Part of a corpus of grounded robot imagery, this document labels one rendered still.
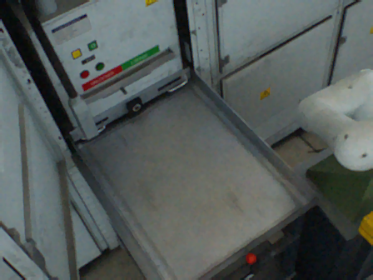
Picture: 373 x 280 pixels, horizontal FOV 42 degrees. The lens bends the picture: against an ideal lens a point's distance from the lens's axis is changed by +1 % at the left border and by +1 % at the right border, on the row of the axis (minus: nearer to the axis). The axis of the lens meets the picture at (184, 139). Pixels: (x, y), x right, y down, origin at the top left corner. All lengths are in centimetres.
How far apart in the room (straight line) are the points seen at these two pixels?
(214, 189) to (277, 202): 22
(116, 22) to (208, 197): 66
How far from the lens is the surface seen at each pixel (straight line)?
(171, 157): 177
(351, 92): 166
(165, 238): 162
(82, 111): 165
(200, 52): 189
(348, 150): 128
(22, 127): 149
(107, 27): 164
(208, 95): 193
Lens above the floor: 230
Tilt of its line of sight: 54 degrees down
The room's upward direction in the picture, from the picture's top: 10 degrees counter-clockwise
